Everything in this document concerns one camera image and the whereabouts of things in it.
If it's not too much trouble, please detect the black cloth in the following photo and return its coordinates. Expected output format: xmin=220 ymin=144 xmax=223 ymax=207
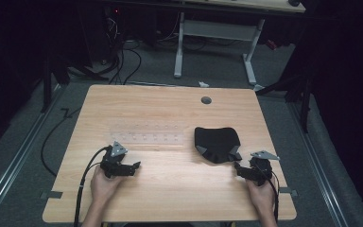
xmin=194 ymin=126 xmax=243 ymax=165

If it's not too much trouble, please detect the person's right hand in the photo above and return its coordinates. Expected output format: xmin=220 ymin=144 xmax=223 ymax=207
xmin=245 ymin=175 xmax=277 ymax=216

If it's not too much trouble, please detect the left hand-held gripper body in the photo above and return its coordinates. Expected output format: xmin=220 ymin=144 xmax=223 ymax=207
xmin=99 ymin=141 xmax=137 ymax=179

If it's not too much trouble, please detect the person's left hand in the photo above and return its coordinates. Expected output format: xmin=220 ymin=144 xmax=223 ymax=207
xmin=90 ymin=165 xmax=125 ymax=206

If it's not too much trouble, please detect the thin black floor cable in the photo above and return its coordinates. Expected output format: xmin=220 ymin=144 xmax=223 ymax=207
xmin=40 ymin=107 xmax=83 ymax=178

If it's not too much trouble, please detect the grey table bracket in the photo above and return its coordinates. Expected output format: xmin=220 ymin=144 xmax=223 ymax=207
xmin=40 ymin=190 xmax=63 ymax=200
xmin=278 ymin=186 xmax=299 ymax=198

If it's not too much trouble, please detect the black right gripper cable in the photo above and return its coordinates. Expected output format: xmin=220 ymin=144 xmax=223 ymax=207
xmin=254 ymin=160 xmax=281 ymax=223

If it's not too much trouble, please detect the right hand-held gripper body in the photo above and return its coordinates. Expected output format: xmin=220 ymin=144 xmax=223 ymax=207
xmin=248 ymin=149 xmax=281 ymax=187

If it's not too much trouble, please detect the dark computer tower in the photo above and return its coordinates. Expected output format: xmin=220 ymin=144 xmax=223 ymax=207
xmin=77 ymin=4 xmax=122 ymax=65

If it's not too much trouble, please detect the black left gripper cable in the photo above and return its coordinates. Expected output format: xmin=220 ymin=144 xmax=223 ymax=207
xmin=73 ymin=145 xmax=112 ymax=227

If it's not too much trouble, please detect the metal floor rail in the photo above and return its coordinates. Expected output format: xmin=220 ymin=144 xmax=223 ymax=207
xmin=0 ymin=83 xmax=64 ymax=223
xmin=286 ymin=102 xmax=350 ymax=227

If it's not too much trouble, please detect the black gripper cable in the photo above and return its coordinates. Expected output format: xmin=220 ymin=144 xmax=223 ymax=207
xmin=73 ymin=145 xmax=112 ymax=227
xmin=254 ymin=160 xmax=281 ymax=223

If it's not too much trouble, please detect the bundle of black cables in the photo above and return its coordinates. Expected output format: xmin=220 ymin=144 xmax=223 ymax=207
xmin=105 ymin=17 xmax=143 ymax=86

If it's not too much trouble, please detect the black metal stand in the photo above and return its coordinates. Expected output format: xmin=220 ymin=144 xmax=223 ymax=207
xmin=40 ymin=51 xmax=72 ymax=114
xmin=254 ymin=70 xmax=315 ymax=134

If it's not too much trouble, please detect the white metal desk frame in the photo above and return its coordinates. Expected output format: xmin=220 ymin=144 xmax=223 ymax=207
xmin=173 ymin=11 xmax=267 ymax=87

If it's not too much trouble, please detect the light wooden desk top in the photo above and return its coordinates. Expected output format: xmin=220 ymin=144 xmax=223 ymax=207
xmin=169 ymin=0 xmax=306 ymax=14

